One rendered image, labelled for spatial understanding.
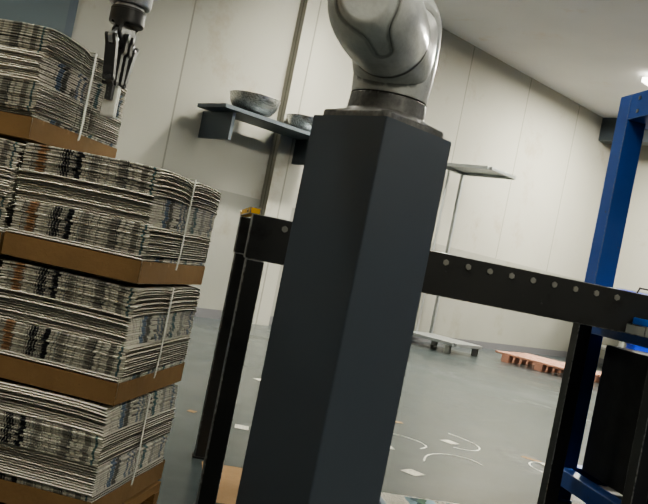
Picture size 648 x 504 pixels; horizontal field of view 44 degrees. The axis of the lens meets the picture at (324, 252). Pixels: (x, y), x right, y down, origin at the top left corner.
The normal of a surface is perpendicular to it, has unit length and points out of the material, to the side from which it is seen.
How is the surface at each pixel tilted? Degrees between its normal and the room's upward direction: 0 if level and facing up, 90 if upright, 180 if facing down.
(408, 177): 90
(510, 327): 90
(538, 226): 90
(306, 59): 90
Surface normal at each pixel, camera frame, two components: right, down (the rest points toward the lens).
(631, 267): -0.71, -0.14
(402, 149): 0.68, 0.14
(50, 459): -0.17, -0.04
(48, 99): 0.96, 0.19
